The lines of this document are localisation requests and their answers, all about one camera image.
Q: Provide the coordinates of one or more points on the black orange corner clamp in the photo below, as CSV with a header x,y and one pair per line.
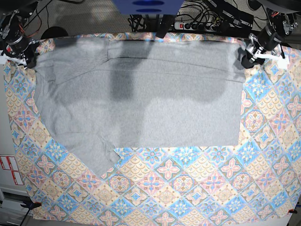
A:
x,y
30,205

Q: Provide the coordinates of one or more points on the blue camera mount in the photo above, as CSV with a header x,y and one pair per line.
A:
x,y
143,7

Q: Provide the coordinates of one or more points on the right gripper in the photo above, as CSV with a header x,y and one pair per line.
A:
x,y
24,49

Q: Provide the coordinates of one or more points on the white power strip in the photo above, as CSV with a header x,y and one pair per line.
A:
x,y
199,27

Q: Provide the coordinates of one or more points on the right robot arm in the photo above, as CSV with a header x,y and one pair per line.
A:
x,y
11,30

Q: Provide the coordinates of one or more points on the black orange right clamp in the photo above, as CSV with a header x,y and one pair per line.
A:
x,y
293,211

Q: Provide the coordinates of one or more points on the patterned tablecloth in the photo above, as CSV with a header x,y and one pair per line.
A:
x,y
257,179

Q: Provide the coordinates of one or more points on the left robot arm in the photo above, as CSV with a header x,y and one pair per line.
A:
x,y
280,14

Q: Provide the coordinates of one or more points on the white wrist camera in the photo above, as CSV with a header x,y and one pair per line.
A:
x,y
4,59
282,63

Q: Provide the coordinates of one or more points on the red white labels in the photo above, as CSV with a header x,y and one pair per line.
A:
x,y
9,170

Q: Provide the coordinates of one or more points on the grey T-shirt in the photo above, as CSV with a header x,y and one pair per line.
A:
x,y
95,95

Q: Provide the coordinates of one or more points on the black office chair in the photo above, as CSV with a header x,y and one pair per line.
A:
x,y
54,32

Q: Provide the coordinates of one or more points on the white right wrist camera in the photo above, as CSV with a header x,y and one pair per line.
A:
x,y
4,59

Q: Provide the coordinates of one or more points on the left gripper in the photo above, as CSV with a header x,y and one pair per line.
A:
x,y
268,41

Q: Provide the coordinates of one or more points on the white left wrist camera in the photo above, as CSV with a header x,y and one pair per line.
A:
x,y
282,63

